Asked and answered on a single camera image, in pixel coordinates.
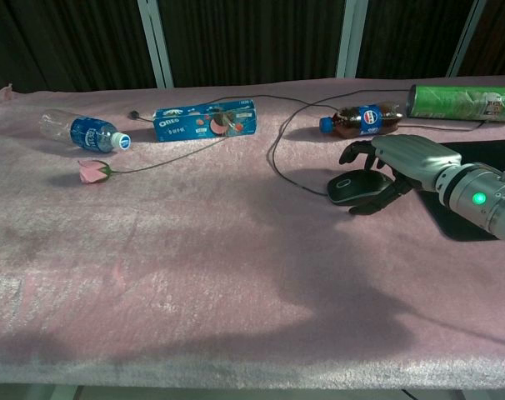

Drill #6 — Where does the pink fuzzy table cloth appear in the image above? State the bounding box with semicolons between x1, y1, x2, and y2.
0;75;505;389

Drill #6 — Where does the black computer mouse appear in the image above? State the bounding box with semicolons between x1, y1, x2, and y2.
327;169;396;206

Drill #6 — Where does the dark curtain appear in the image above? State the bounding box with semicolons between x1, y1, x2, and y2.
0;0;505;110

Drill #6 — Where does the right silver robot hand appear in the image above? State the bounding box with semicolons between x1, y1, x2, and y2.
338;134;463;216

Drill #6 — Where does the pepsi cola bottle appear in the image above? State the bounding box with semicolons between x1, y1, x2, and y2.
319;102;405;139

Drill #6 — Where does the black mouse cable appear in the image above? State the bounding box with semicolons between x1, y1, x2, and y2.
129;87;412;198

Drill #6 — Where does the clear blue-label water bottle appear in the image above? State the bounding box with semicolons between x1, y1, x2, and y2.
39;109;133;153

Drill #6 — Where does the pink artificial rose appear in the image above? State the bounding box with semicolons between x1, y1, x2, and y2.
77;112;248;184

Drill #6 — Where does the green chips can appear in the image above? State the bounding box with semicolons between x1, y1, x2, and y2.
405;83;505;123

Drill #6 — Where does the black mouse pad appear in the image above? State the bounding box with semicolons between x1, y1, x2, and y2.
413;139;505;243

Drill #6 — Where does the white frame post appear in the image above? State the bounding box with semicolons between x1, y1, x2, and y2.
336;0;369;78
136;0;175;88
446;0;488;78

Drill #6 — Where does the blue oreo box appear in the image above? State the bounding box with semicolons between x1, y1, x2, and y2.
152;97;259;142

